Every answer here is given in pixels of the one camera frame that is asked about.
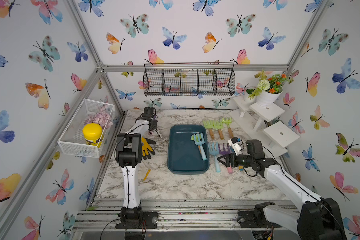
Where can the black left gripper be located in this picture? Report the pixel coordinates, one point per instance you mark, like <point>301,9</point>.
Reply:
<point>155,124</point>

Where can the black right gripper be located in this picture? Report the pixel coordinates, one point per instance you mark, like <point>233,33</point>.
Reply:
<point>229,160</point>

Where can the purple fork pink handle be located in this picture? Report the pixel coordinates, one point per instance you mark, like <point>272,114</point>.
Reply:
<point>223,151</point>

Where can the blue rake white handle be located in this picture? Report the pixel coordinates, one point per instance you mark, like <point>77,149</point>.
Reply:
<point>214,151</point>

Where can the green fork wooden handle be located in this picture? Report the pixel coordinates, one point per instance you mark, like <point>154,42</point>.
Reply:
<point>218,125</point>

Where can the blue fork white handle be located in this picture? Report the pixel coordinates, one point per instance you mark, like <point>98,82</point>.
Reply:
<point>200,143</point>

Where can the green rake wooden handle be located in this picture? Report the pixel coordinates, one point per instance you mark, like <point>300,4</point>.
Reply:
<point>194,138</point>
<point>227,121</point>
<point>209,126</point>

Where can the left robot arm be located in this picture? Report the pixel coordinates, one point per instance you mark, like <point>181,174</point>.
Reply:
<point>131,148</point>

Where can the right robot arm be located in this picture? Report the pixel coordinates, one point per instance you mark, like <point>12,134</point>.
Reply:
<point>316,218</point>

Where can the dark teal storage box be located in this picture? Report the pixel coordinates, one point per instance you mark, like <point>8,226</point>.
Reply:
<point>184,157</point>

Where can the yellow black garden glove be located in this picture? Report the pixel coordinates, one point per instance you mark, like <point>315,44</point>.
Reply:
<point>147,150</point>

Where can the white stepped wooden shelf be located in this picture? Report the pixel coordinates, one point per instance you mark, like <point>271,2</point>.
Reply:
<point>253,119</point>

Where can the pink items bag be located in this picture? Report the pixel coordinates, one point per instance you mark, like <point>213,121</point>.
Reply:
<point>103,119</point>

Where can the yellow strip on table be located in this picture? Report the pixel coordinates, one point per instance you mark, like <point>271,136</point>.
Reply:
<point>147,174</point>

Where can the yellow lidded jar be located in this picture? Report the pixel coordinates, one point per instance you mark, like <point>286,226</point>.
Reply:
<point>93,134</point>

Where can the small white pot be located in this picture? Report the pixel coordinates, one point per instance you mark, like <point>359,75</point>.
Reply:
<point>248,96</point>

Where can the white flower pot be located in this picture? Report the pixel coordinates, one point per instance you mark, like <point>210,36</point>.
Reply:
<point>265,99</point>

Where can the artificial flowers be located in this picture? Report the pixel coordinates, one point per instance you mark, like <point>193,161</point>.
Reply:
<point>273,84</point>

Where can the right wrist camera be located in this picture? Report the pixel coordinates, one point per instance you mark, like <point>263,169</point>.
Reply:
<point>236,145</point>

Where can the black wire wall basket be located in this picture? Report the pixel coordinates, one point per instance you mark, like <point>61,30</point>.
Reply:
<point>188,79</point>

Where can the white wire wall basket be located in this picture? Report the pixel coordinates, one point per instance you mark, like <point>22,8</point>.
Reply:
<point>72,141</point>

